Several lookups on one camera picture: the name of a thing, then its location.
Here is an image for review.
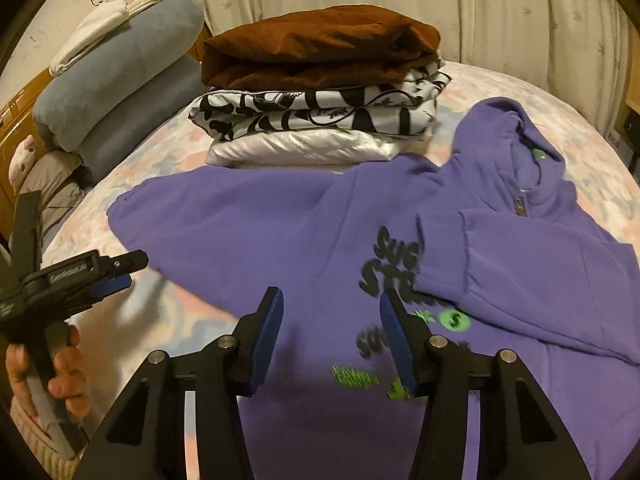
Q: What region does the cream leaf-print curtain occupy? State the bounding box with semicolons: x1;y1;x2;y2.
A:
181;0;637;111

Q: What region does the pink plush toy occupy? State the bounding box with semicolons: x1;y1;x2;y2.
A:
8;135;39;192

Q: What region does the purple printed hoodie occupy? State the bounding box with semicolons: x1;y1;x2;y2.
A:
107;97;640;480

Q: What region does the white rolled cloth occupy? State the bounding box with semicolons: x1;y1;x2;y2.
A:
48;0;172;79

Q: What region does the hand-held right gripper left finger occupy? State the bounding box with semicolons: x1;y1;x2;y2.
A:
75;286;285;480

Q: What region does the brown folded garment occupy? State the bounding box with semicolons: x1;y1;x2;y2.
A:
200;4;442;93

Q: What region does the black and white patterned garment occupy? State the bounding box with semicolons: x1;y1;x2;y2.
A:
188;59;453;144

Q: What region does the blue-grey pillow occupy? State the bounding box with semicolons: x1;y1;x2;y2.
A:
32;0;206;152
74;55;209;187

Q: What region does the white shiny folded garment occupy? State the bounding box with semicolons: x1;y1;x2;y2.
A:
207;129;427;169

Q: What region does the bed with pastel floral sheet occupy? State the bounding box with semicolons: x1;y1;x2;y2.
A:
37;60;640;441

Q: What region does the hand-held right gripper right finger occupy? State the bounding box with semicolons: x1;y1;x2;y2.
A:
378;290;594;480

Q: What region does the person's left hand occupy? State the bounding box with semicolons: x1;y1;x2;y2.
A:
4;326;88;418

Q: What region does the wooden headboard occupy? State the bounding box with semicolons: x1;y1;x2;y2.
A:
0;77;57;223

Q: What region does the person's left forearm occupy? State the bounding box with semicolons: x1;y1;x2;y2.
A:
9;395;78;480

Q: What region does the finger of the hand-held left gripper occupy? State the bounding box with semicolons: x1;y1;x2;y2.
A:
96;273;134;302
94;249;150;275

